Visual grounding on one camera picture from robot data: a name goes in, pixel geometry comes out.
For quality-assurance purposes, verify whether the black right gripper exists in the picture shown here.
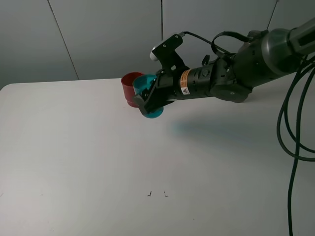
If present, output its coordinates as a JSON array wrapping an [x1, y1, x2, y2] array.
[[132, 65, 216, 115]]

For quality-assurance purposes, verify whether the teal translucent plastic cup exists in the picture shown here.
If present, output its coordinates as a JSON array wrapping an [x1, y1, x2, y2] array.
[[133, 74, 163, 118]]

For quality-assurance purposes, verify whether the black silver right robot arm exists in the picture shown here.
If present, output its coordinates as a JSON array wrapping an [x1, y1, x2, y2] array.
[[133, 20, 315, 115]]

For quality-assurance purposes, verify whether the red plastic cup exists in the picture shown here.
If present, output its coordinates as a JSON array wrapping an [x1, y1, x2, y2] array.
[[121, 72, 144, 108]]

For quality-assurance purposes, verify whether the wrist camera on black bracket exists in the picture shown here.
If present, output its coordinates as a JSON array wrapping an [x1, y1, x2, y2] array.
[[150, 33, 187, 76]]

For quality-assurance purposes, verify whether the black camera cable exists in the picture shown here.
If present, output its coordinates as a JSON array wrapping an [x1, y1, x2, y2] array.
[[183, 30, 315, 236]]

